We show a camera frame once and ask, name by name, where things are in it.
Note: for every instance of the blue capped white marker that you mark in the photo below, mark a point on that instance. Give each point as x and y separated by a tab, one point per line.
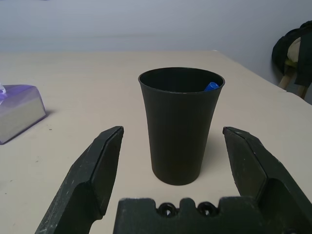
211	87

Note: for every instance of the wooden stool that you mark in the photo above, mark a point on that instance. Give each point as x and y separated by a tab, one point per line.
293	50

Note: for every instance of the purple tissue pack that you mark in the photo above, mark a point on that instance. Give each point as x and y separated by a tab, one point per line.
19	112

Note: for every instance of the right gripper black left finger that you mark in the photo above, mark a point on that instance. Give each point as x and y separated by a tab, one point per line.
80	185

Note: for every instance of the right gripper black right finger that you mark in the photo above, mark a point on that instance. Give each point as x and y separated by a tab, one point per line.
263	170

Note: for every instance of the black jacket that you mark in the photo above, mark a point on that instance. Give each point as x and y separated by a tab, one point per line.
306	56

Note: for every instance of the black plastic cup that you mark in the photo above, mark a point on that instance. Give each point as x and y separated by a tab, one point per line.
178	136

